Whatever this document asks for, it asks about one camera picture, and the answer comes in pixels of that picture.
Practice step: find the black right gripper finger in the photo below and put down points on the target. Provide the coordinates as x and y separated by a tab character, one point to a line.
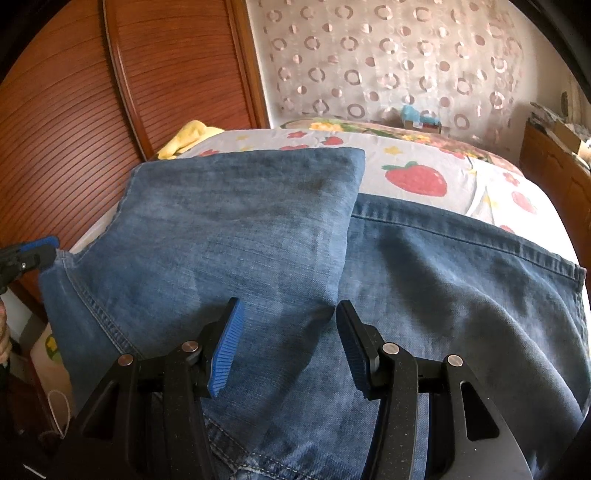
468	437

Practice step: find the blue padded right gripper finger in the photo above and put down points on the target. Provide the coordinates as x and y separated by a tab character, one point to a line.
18	259
144	419

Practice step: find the blue denim jeans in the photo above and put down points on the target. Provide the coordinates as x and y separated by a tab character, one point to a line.
255	316

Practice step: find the person's left hand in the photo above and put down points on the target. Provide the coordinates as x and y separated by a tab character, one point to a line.
5	341

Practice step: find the wooden slatted wardrobe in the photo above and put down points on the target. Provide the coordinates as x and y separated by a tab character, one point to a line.
100	89

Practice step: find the yellow plush toy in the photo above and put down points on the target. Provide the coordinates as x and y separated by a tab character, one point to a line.
187	137

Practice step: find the white strawberry print sheet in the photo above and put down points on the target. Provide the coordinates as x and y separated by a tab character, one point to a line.
438	180

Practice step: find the wooden side cabinet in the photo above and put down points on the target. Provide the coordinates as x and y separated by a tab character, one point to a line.
564	180

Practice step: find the floral pink blanket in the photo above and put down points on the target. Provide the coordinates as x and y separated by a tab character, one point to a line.
455	147

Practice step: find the cardboard box with blue item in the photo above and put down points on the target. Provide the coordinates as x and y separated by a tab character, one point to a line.
414	120

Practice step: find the cardboard box on cabinet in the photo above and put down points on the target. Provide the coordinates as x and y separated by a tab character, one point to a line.
569	138

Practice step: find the circle patterned sheer curtain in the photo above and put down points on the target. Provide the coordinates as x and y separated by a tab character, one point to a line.
455	62

